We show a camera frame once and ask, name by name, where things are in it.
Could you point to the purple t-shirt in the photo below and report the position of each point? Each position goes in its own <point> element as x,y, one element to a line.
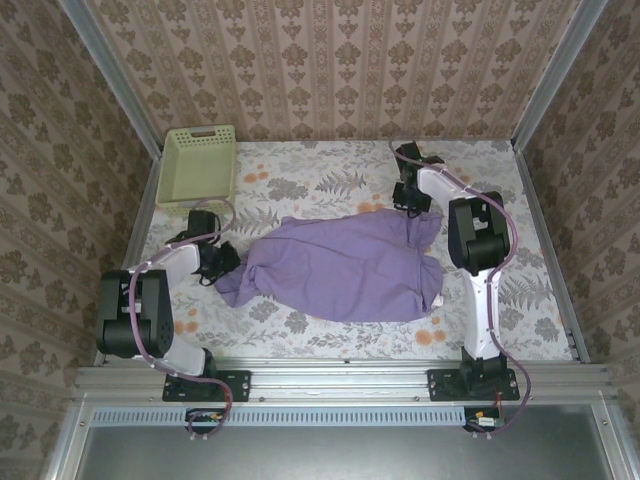
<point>340,270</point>

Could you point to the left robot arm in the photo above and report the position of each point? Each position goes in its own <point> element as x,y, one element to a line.
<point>150,320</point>

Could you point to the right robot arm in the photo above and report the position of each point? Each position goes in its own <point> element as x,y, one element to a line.
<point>480,320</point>

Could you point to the floral tablecloth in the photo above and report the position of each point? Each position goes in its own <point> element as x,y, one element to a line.
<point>350,165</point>

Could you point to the green plastic basket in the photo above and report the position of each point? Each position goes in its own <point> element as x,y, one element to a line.
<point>195,170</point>

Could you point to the small electronics board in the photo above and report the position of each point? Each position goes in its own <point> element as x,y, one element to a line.
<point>484,420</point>
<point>205,419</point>

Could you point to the grey metal panel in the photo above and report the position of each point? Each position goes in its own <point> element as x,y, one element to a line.
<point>340,455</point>

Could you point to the aluminium side rail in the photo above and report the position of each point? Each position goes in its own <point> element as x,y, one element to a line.
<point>142,215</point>
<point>542,225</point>

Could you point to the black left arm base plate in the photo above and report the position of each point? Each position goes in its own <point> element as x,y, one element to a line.
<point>235,385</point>

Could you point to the aluminium mounting rail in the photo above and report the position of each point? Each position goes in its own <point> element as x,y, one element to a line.
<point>340,380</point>

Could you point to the aluminium frame post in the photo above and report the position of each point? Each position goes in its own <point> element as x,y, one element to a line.
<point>555,75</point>
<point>115,80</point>

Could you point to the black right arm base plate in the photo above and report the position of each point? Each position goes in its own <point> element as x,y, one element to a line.
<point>440,385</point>

